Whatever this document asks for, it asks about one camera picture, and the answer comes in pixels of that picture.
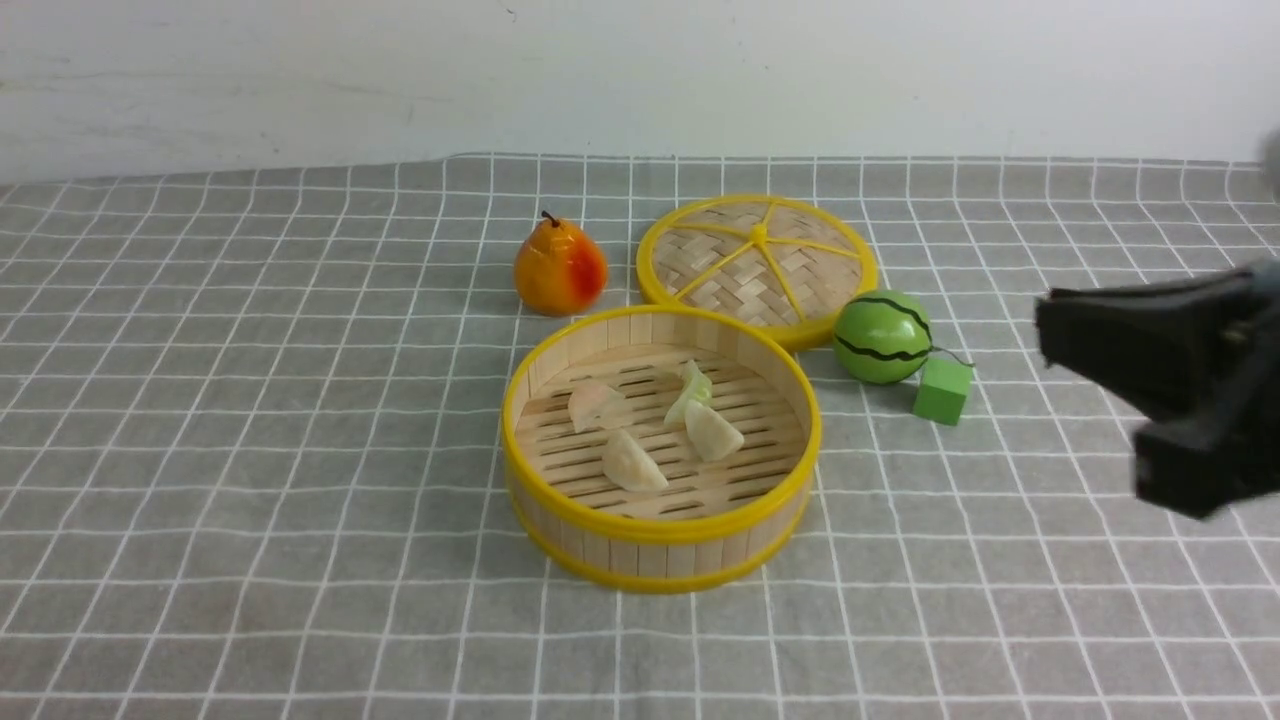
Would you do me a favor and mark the grey checked tablecloth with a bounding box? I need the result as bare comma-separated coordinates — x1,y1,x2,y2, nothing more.
1,155,1277,719

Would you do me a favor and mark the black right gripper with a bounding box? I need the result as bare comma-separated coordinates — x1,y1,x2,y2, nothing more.
1034,260,1279,521

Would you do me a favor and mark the pink dumpling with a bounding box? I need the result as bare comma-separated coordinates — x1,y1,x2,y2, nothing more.
567,378,627,434

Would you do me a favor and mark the green cube block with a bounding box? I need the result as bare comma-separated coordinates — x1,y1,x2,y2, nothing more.
911,356,975,427

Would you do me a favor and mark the green toy watermelon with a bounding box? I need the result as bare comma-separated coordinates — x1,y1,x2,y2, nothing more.
832,290,934,386

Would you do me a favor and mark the cream dumpling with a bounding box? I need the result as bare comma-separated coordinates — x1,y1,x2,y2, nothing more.
602,428,669,493
684,401,745,462

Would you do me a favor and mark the pale green dumpling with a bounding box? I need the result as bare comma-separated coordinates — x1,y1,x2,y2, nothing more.
664,359,713,427

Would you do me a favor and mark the bamboo steamer tray yellow rim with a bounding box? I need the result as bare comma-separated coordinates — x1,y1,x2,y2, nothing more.
500,305,823,594

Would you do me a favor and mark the cream dumpling front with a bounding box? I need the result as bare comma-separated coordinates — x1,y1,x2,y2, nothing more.
602,428,669,493

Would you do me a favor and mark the woven bamboo steamer lid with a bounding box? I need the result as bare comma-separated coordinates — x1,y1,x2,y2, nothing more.
636,193,881,352

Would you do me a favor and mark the orange toy pear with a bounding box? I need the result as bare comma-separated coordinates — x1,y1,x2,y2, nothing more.
513,211,611,316

